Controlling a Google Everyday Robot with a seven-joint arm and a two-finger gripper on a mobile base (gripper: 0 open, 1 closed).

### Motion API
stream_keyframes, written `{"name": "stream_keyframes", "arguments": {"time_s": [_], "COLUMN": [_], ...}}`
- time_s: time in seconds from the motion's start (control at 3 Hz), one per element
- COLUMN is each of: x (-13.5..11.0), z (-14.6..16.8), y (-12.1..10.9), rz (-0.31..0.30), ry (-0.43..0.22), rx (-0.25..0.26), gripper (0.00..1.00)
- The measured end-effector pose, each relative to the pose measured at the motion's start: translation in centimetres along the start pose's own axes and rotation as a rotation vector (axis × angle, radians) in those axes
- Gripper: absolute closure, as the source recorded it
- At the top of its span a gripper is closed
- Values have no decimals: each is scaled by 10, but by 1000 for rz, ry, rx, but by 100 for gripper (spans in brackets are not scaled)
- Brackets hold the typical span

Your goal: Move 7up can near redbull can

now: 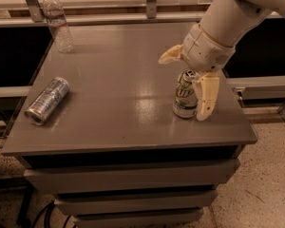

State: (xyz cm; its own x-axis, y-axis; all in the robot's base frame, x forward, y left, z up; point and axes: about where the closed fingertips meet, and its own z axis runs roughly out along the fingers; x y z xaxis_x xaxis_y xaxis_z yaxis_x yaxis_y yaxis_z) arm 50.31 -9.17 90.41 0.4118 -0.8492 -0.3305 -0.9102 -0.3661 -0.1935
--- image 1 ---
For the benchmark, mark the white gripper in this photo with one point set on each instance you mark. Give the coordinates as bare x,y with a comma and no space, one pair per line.
206,51

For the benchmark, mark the green white 7up can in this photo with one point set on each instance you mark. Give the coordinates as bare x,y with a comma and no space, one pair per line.
185,100

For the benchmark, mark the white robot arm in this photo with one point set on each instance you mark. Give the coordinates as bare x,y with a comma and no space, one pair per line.
227,21

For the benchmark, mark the silver redbull can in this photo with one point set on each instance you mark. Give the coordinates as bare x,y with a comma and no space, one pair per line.
43,106

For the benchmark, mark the top grey drawer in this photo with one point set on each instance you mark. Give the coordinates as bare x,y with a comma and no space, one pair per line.
131,176

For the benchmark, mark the grey drawer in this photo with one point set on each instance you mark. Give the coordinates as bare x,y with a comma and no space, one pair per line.
136,202
131,176
138,218

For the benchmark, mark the grey drawer cabinet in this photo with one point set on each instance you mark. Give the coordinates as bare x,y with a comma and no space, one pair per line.
118,110

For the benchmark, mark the middle grey drawer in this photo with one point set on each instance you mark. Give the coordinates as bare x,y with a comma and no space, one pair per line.
136,202

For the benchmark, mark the bottom grey drawer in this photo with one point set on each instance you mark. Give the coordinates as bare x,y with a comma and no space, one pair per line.
138,218

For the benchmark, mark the clear plastic water bottle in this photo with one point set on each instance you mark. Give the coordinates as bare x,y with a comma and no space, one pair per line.
57,24

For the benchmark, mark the metal window frame rail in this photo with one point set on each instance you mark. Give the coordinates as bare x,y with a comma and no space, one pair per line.
113,11

